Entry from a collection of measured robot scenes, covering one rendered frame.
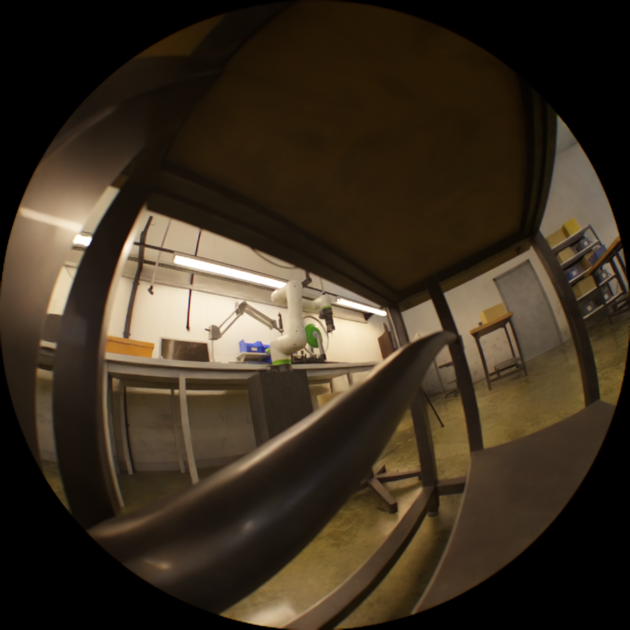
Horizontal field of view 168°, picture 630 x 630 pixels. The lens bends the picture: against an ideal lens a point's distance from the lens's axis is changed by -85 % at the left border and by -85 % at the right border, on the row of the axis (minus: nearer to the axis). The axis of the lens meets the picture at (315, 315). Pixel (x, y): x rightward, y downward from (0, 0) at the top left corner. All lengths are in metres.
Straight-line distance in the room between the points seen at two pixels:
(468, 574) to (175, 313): 2.67
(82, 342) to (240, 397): 2.36
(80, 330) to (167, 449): 2.17
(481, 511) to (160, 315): 2.66
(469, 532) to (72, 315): 0.61
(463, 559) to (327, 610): 0.26
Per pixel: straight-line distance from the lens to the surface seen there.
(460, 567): 0.41
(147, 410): 2.33
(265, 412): 1.22
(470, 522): 0.50
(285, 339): 1.34
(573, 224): 6.27
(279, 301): 1.60
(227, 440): 2.47
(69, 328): 0.24
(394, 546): 0.65
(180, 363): 1.41
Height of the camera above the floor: 0.60
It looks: 22 degrees up
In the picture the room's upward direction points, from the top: 11 degrees counter-clockwise
